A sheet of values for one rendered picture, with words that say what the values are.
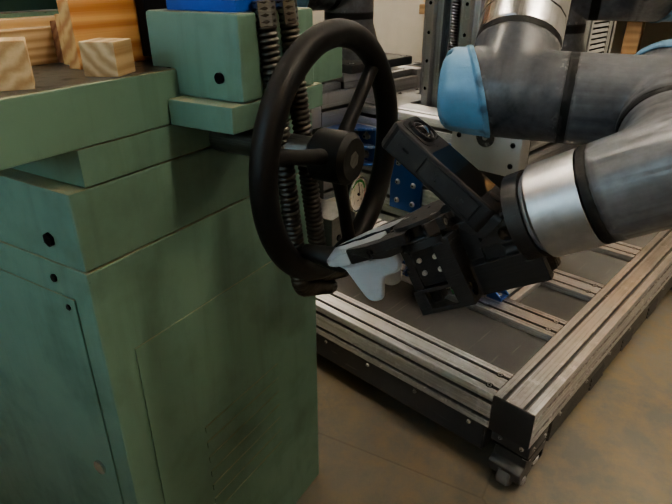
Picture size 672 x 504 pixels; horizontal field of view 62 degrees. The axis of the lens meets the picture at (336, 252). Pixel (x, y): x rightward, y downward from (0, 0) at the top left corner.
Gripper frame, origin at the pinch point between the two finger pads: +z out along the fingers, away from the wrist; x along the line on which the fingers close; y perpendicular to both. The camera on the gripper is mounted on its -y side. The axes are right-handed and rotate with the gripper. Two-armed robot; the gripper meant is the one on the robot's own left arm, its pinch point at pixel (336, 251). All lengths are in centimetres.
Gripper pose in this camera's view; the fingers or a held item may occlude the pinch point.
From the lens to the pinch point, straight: 56.0
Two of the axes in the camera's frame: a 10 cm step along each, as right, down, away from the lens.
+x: 5.2, -3.8, 7.7
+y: 4.3, 8.9, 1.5
